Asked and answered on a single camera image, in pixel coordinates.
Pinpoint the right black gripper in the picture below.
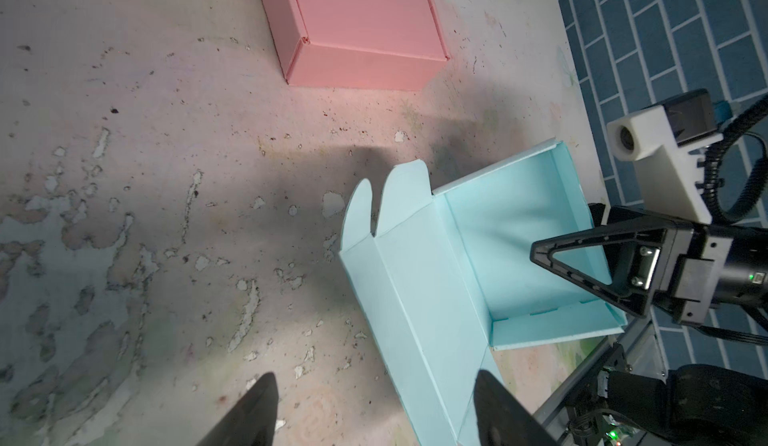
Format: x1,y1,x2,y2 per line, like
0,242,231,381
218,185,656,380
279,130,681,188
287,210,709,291
530,207,767,326

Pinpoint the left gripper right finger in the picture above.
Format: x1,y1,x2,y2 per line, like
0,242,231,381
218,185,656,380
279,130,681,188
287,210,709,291
473,369,557,446

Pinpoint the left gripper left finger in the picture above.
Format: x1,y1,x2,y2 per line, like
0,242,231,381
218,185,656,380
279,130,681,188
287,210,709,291
197,372,279,446

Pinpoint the light blue paper box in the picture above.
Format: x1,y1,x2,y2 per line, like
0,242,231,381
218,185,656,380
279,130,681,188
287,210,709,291
340,140,627,445

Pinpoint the pink paper box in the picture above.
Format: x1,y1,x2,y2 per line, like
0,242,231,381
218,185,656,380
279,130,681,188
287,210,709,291
262,0,450,90

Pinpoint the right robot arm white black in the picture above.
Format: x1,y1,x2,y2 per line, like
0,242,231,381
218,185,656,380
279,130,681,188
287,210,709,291
530,207,767,445

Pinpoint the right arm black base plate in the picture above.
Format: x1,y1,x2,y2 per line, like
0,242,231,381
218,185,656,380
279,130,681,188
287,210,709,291
533,318,668,445

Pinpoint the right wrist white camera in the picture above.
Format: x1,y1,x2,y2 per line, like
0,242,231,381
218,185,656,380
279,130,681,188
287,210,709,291
606,90,723,224

